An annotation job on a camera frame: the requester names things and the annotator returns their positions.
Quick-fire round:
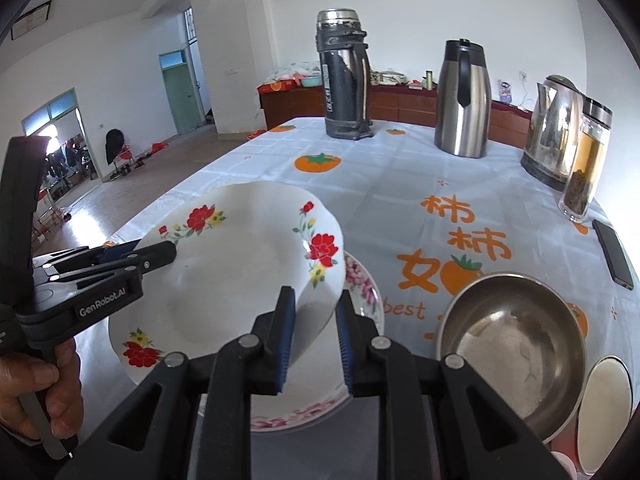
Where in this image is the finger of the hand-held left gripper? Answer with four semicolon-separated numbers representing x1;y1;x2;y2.
45;240;179;286
47;239;145;266

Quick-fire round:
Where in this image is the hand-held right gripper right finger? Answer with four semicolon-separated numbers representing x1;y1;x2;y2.
334;289;571;480

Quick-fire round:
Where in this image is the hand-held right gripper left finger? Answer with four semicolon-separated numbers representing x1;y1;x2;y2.
55;285;297;480

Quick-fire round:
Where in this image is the white plate with pink flowers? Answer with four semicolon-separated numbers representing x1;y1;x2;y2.
249;250;386;433

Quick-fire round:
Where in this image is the white plate with red flowers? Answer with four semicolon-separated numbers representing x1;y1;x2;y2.
108;181;346;387

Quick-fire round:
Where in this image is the stainless steel bowl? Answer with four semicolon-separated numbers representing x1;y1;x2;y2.
434;272;588;445

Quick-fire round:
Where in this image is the white enamel bowl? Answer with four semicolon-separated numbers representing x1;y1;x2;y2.
577;356;633;476

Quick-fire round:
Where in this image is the person's left hand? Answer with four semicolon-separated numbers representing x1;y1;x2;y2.
0;332;85;443

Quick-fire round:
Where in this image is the black stroller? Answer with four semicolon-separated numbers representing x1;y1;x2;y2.
105;129;136;178

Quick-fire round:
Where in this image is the blue interior window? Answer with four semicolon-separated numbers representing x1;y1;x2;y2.
21;88;77;136

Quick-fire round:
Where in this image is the green door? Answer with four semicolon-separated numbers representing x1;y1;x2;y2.
159;50;198;136

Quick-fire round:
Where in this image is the brown wooden sideboard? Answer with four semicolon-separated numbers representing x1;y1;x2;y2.
257;80;536;148

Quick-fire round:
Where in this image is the mesh food cover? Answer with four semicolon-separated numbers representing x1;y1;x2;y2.
265;61;323;86

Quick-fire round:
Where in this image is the dark grey thermos flask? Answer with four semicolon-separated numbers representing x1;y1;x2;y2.
315;8;375;141

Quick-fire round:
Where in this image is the black smartphone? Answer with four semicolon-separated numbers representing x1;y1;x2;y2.
592;219;635;291

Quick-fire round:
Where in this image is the stainless steel electric kettle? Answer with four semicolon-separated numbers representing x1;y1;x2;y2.
520;75;586;192

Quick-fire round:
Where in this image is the glass tea bottle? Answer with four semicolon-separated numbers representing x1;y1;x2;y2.
558;98;613;223

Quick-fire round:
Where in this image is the framed wall picture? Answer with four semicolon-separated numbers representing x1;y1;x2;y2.
10;2;51;41

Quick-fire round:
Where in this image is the steel carafe with black handle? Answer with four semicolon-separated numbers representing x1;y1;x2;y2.
434;38;493;159

